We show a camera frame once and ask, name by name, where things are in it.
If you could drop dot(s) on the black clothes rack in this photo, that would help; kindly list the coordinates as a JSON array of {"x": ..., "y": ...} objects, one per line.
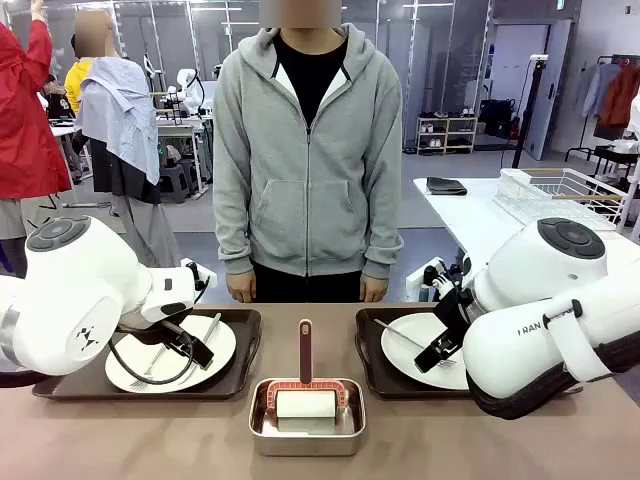
[{"x": 607, "y": 150}]

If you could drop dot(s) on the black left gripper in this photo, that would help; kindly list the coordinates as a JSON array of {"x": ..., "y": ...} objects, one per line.
[{"x": 182, "y": 337}]

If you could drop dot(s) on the person's right hand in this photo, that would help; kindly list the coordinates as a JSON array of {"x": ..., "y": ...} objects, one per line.
[{"x": 241, "y": 289}]

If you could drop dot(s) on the person's left hand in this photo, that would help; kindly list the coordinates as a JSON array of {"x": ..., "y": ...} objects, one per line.
[{"x": 375, "y": 290}]

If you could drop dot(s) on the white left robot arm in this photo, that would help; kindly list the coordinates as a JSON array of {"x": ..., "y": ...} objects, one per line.
[{"x": 75, "y": 280}]

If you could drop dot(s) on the pale blue hanging shirt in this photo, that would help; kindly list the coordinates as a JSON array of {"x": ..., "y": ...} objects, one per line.
[{"x": 597, "y": 90}]

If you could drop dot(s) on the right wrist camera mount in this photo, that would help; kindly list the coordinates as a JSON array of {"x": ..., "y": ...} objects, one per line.
[{"x": 440, "y": 280}]

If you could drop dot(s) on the black bag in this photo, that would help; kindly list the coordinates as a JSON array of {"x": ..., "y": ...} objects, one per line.
[{"x": 497, "y": 117}]

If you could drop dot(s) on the grey plastic stool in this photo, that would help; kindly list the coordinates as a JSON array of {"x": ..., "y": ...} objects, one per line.
[{"x": 175, "y": 180}]

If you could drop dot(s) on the white side table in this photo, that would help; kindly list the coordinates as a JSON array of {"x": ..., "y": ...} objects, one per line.
[{"x": 470, "y": 220}]

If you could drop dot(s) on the black light stand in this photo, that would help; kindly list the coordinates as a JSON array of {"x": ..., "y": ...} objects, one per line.
[{"x": 531, "y": 100}]

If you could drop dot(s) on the black flat pouch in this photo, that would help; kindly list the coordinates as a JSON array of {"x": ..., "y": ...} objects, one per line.
[{"x": 446, "y": 186}]

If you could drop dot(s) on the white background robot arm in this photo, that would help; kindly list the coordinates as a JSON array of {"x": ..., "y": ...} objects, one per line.
[{"x": 187, "y": 80}]

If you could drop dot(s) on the orange hanging jacket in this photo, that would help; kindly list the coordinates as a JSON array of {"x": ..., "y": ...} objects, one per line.
[{"x": 620, "y": 95}]

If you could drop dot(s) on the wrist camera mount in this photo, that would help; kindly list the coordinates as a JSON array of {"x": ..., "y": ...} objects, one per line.
[
  {"x": 440, "y": 280},
  {"x": 197, "y": 275}
]

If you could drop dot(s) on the white workbench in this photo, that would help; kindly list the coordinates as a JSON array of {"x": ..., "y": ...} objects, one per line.
[{"x": 185, "y": 125}]

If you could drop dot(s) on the person's right forearm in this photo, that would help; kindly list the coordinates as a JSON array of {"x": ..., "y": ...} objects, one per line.
[{"x": 232, "y": 225}]

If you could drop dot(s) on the silver fork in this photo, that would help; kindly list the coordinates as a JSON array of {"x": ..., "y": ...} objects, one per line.
[{"x": 150, "y": 367}]

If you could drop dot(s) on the person in yellow top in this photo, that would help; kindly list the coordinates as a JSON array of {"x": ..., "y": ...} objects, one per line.
[{"x": 75, "y": 87}]

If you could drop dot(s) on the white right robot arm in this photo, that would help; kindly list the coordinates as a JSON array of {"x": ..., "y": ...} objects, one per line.
[{"x": 530, "y": 280}]

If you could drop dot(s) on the silver table knife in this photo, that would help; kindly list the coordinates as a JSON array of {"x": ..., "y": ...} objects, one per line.
[
  {"x": 400, "y": 334},
  {"x": 214, "y": 325}
]

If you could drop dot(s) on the wooden shoe rack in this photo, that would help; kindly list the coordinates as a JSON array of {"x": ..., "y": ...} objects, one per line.
[{"x": 446, "y": 135}]

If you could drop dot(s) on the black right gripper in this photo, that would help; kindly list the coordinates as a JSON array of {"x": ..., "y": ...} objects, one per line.
[{"x": 450, "y": 315}]

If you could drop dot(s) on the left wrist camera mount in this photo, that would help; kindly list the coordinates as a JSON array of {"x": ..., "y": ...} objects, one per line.
[{"x": 197, "y": 275}]

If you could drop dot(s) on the brown serving tray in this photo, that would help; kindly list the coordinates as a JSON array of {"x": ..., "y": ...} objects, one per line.
[
  {"x": 370, "y": 360},
  {"x": 240, "y": 350}
]

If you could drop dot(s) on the rectangular metal tin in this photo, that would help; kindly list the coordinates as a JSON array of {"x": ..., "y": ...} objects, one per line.
[{"x": 305, "y": 445}]

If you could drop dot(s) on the person's left forearm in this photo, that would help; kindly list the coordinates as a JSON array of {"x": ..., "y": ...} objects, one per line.
[{"x": 382, "y": 225}]

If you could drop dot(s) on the white round plate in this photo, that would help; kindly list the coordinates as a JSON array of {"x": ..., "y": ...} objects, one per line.
[
  {"x": 220, "y": 340},
  {"x": 400, "y": 360}
]

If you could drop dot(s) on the person in red jacket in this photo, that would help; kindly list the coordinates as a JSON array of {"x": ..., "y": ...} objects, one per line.
[{"x": 25, "y": 125}]

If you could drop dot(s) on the person in grey hoodie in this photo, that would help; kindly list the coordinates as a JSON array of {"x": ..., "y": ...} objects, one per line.
[{"x": 300, "y": 200}]

